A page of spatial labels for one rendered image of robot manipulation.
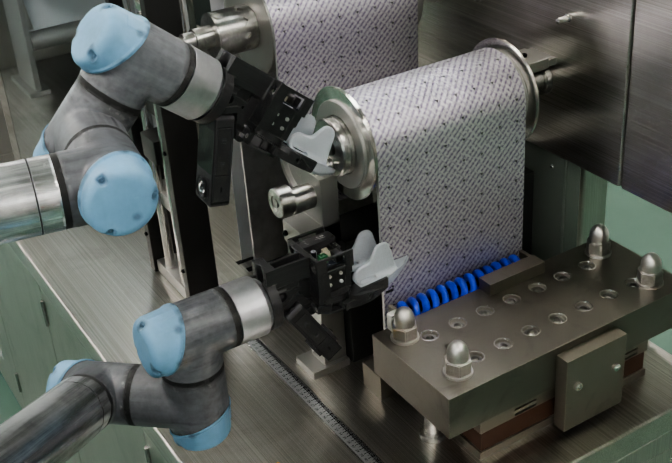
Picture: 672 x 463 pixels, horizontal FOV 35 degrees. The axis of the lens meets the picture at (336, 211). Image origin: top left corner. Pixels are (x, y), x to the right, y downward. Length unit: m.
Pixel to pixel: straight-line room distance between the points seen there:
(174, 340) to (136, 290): 0.54
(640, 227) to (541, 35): 2.21
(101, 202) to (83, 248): 0.89
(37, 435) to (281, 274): 0.33
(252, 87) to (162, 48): 0.13
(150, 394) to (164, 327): 0.11
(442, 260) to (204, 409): 0.38
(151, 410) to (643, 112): 0.71
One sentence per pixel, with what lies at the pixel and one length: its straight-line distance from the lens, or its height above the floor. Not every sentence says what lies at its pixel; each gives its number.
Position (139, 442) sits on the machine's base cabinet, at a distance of 1.71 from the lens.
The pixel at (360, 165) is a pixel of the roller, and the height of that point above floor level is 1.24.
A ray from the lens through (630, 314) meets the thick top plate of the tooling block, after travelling 1.41.
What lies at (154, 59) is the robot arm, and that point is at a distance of 1.12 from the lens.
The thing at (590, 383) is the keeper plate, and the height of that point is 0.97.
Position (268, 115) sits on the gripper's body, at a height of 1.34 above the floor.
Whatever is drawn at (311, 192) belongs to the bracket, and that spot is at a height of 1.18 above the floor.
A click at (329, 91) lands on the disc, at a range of 1.32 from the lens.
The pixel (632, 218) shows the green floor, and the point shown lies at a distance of 3.70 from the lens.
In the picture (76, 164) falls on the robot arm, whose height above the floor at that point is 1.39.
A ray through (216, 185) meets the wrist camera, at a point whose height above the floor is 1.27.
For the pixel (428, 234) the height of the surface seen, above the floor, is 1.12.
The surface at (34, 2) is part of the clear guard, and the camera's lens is 2.15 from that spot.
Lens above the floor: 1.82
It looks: 29 degrees down
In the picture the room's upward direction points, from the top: 4 degrees counter-clockwise
